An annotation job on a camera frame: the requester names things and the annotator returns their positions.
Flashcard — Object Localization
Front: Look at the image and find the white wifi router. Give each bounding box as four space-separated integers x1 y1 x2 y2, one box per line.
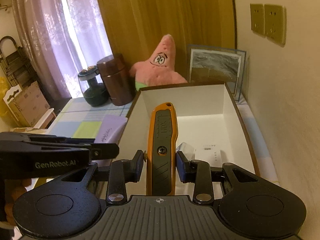
176 142 222 167

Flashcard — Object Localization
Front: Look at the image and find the purple cosmetic tube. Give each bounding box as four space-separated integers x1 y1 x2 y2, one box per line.
94 115 127 144

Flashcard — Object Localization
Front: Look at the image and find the orange utility knife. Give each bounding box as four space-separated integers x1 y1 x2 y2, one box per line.
146 102 178 196

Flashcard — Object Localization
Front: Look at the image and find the person's left hand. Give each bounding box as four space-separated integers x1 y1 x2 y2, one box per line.
4 178 32 226

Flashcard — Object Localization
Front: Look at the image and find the checkered blue green tablecloth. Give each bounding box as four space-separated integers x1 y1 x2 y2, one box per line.
31 96 280 185

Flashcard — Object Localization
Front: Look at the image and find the cardboard boxes stack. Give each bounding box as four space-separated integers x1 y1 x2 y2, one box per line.
1 36 56 129

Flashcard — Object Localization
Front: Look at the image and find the brown cylindrical canister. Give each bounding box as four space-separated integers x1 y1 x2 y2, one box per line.
97 54 135 106

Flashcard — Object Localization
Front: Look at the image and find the pink Patrick star plush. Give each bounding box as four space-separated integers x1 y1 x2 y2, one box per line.
130 34 187 90

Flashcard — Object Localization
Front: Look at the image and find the framed grey picture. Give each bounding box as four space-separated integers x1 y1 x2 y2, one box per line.
188 44 247 101

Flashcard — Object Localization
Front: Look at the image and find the purple sheer curtain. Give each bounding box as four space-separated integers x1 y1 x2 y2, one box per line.
12 0 112 100

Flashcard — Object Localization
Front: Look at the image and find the wooden wardrobe panel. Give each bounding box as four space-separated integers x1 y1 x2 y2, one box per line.
98 0 236 77

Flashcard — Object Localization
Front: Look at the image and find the double wall socket left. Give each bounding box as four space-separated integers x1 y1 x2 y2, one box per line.
250 4 265 36

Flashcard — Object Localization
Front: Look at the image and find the double wall socket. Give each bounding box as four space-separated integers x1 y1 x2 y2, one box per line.
250 4 265 36
264 4 286 46

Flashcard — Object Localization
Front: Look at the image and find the double wall socket right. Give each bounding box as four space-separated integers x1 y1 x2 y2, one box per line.
264 4 286 46

